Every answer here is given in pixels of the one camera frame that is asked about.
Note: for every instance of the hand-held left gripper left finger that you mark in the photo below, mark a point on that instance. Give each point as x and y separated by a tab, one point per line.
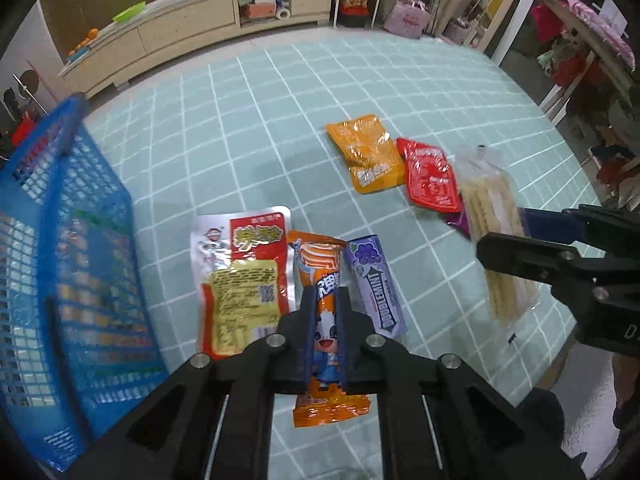
310	315

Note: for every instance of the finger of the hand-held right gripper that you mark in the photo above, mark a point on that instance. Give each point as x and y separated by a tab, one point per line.
520	255
550	225

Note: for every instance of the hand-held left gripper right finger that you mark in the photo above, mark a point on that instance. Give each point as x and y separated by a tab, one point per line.
345	322

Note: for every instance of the orange cartoon snack packet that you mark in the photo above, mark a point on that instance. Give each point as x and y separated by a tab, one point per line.
320	265

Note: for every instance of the clear wafer biscuit packet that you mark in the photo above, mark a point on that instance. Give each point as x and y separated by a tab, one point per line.
492	210

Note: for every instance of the orange foil pouch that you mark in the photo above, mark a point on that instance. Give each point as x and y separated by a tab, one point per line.
365	155

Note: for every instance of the blue plastic mesh basket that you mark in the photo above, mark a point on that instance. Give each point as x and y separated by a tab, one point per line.
100	200

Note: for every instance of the person's right forearm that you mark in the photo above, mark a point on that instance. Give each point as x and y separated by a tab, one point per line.
627	390

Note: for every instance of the purple chewing gum box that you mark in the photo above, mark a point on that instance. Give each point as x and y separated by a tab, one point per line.
375	285

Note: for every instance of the purple snack packet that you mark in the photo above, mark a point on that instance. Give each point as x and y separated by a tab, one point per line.
462	222

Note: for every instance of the red white snack packet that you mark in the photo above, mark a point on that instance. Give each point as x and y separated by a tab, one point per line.
240	280

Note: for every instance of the red foil pouch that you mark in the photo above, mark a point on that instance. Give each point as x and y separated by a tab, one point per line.
430	180

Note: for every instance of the person's dark trousers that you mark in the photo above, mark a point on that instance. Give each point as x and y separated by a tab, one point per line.
545	410

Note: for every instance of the folding table with clothes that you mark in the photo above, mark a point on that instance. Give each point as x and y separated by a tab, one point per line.
585	70

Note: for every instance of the pink quilt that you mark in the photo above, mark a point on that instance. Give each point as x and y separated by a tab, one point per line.
600	30

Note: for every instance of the pink tote bag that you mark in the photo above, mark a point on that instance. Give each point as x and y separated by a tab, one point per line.
407	17

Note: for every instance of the white paper roll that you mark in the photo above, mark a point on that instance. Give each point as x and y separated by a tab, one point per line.
283	12

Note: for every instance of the small orange box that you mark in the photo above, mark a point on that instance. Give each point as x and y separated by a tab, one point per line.
257	11

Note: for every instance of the beige low cabinet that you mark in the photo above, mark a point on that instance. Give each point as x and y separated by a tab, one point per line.
190	30

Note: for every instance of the red bucket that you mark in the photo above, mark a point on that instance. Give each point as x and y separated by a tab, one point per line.
25	130

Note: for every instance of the green plastic bowl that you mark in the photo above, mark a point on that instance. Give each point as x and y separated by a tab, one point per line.
129	12

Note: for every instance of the plate of oranges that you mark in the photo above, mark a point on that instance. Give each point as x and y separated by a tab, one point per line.
85	42

